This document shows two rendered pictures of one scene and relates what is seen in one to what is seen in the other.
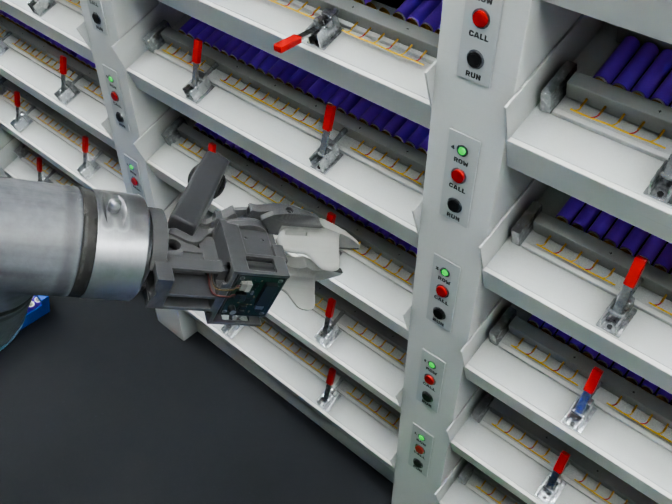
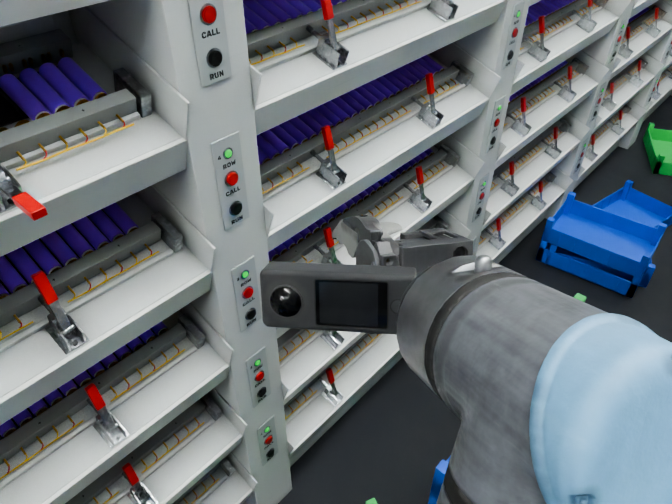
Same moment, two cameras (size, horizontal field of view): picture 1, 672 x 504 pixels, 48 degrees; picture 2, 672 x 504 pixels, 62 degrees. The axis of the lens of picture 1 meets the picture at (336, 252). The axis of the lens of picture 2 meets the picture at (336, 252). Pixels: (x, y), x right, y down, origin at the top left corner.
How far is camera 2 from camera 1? 71 cm
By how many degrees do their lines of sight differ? 64
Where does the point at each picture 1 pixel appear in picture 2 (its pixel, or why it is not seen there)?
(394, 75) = (124, 152)
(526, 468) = (314, 350)
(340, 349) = (164, 487)
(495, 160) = (252, 136)
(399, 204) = (170, 278)
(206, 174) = (315, 267)
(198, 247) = not seen: hidden behind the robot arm
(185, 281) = not seen: hidden behind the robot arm
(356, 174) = (107, 308)
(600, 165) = (301, 77)
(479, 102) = (226, 96)
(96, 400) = not seen: outside the picture
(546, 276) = (287, 201)
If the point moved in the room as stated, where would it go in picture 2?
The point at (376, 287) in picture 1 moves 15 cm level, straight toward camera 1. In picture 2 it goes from (171, 384) to (276, 391)
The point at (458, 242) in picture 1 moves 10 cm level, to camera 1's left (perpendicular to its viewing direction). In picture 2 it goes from (245, 237) to (234, 289)
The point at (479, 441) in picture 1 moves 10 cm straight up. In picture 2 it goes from (288, 377) to (285, 341)
